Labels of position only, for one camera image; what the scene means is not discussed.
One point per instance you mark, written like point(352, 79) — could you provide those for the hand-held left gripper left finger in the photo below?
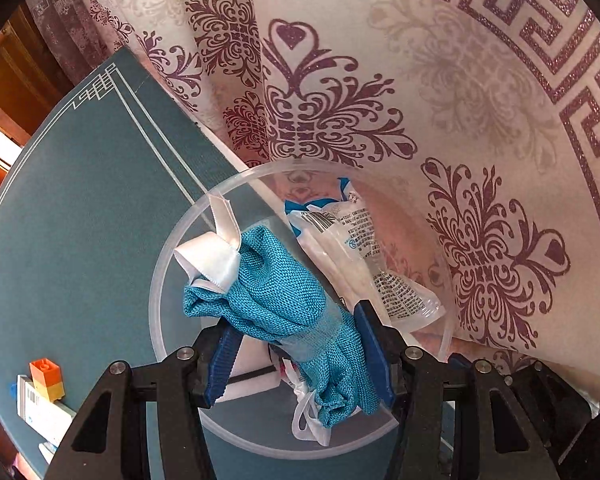
point(220, 362)

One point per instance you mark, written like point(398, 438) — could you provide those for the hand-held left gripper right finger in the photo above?
point(375, 360)

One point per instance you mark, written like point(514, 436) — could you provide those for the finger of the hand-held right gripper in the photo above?
point(460, 359)

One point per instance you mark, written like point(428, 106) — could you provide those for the clear round plastic container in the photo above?
point(180, 320)

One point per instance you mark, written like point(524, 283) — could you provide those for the blue knit pouch white ribbon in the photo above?
point(275, 285)

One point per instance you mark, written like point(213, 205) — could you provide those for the orange and yellow toy block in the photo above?
point(47, 380)

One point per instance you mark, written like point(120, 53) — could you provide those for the white printed plastic packet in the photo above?
point(350, 245)

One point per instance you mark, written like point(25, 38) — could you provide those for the white barcode box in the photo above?
point(42, 412)

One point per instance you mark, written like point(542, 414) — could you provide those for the teal table mat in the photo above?
point(80, 210)

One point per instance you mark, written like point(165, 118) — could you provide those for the white curtain purple pattern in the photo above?
point(405, 85)

